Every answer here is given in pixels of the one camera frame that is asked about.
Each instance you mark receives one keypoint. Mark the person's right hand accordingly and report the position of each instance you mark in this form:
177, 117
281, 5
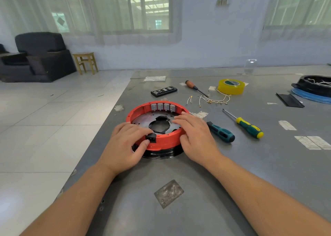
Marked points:
199, 140

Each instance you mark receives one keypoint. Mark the person's left hand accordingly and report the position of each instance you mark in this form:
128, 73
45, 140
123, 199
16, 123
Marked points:
124, 150

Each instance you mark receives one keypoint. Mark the red round appliance base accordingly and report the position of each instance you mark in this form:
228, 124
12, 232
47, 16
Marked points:
165, 139

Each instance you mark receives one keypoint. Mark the person's left forearm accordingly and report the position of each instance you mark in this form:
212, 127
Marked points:
67, 207

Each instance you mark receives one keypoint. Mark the person's right forearm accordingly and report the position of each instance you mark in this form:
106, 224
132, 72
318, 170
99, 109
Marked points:
274, 202

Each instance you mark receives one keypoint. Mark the black round appliance part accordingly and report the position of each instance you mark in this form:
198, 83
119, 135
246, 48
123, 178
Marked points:
310, 86

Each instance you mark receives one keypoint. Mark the crumpled white tape piece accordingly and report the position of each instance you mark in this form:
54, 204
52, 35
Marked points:
201, 114

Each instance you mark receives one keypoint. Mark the yellow tape roll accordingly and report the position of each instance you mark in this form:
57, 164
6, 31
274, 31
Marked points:
224, 90

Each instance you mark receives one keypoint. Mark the black remote control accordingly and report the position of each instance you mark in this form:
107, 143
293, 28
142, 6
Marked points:
164, 91

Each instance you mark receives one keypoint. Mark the white paper sheet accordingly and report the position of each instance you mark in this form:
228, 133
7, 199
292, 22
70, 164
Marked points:
154, 78

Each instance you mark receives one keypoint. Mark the narrow white tape strip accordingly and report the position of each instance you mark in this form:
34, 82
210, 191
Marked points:
287, 125

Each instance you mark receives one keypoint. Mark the black flat plate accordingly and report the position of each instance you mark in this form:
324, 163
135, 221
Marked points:
289, 100

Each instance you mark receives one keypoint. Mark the small wooden stool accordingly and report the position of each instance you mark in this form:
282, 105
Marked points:
85, 55

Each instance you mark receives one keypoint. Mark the wide white tape strips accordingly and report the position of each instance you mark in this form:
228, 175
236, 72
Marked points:
313, 143

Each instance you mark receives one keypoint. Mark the black armchair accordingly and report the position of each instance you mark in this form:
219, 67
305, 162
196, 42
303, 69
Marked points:
41, 57

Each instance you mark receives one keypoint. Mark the large barred window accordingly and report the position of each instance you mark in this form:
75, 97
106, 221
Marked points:
300, 6
119, 8

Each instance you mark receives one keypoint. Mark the sheer white curtain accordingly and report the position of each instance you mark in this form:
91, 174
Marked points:
296, 32
26, 8

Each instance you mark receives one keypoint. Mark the white wall box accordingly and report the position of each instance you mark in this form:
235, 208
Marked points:
222, 1

